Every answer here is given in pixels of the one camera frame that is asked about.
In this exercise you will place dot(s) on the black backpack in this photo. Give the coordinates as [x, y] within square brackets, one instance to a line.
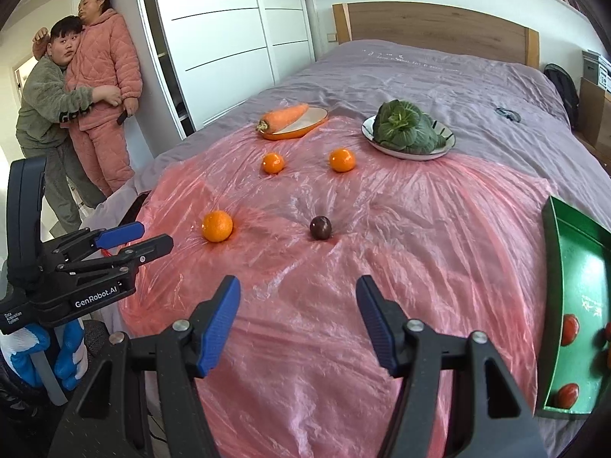
[561, 90]

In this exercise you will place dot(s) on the pink plastic sheet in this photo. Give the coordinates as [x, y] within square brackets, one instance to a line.
[310, 343]

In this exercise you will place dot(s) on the green tray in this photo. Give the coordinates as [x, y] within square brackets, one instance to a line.
[577, 267]

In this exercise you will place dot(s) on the orange oval plate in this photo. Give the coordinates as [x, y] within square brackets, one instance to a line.
[310, 121]

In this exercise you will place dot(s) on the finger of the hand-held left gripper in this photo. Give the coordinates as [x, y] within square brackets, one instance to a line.
[121, 233]
[152, 244]

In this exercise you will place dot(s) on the person's left hand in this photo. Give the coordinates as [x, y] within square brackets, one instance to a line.
[71, 358]

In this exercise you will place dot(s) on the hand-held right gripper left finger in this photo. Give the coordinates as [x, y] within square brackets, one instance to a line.
[217, 329]

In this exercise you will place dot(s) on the white wardrobe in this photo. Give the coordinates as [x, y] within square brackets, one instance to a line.
[224, 33]

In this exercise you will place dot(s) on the dark handheld device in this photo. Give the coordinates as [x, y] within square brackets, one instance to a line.
[122, 117]

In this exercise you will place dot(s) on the small red apple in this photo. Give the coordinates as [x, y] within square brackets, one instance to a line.
[568, 395]
[569, 329]

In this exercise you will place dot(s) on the white round plate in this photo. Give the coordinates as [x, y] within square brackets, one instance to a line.
[368, 129]

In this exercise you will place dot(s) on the wooden headboard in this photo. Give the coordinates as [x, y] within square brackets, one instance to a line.
[429, 28]

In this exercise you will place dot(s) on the wooden drawer cabinet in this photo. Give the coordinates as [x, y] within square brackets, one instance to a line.
[596, 114]

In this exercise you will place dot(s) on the bed with purple sheet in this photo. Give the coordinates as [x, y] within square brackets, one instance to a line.
[429, 81]

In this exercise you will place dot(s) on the carrot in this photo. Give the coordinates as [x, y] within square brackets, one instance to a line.
[284, 117]

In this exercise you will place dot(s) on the grey printer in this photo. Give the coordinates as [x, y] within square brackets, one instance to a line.
[596, 69]

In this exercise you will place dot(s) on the orange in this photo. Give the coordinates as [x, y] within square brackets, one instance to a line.
[272, 163]
[342, 160]
[217, 226]

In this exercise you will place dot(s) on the green leafy vegetable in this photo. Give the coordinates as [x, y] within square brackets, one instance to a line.
[405, 126]

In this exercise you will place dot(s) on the dark purple plum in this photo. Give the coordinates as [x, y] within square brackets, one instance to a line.
[320, 228]

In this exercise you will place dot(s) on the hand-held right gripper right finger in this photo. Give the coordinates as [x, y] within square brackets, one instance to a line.
[379, 324]

